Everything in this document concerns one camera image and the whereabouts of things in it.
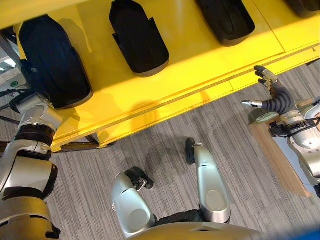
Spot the yellow metal shelf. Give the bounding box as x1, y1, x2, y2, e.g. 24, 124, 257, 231
0, 0, 320, 153

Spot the brown box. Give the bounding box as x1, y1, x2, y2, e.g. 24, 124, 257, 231
248, 99, 315, 199

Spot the robot left leg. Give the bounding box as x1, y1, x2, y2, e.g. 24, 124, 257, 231
111, 166, 160, 239

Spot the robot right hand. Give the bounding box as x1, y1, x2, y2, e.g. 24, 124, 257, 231
240, 65, 294, 115

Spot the black cable at left wrist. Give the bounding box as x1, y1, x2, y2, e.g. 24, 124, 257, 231
0, 88, 32, 111

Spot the white device with green sticker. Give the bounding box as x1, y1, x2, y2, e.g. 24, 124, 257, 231
0, 66, 27, 92

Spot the large black sole-shaped part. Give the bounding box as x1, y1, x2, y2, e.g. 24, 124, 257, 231
18, 14, 95, 110

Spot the robot leg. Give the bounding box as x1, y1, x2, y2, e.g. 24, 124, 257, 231
111, 166, 160, 239
185, 137, 232, 224

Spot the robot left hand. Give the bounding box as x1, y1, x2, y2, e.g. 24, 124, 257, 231
20, 59, 51, 101

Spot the robot right leg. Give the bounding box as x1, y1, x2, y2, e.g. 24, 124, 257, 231
185, 137, 232, 224

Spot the black cable at right wrist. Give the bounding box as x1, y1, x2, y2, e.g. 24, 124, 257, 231
269, 118, 320, 138

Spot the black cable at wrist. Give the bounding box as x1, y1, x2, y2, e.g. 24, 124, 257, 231
269, 118, 320, 138
0, 88, 32, 111

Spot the dark shelf base frame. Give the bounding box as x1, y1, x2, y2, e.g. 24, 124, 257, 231
59, 133, 101, 152

